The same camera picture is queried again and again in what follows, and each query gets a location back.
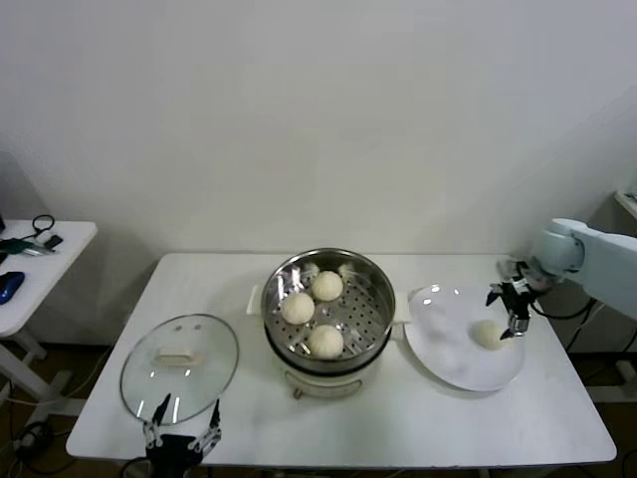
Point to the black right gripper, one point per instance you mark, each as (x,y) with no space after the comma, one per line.
(520,291)

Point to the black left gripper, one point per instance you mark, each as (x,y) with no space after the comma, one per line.
(171,455)

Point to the white steamed baozi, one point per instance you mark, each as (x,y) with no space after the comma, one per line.
(327,286)
(326,342)
(298,309)
(488,334)

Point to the round glass pot lid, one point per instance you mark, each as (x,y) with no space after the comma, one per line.
(179,357)

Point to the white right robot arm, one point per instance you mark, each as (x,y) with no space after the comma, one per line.
(597,259)

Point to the perforated steel steamer basket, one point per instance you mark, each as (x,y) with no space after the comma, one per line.
(370,299)

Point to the white round plate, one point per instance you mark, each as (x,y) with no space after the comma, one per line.
(448,348)

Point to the white floor power strip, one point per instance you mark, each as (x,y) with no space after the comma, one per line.
(31,438)

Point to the white side table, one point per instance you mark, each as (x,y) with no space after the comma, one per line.
(50,269)

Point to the blue computer mouse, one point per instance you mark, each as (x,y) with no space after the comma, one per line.
(11,287)

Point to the small black gadget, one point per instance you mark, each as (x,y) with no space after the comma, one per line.
(54,241)

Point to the black device at edge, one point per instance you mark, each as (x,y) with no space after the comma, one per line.
(2,221)

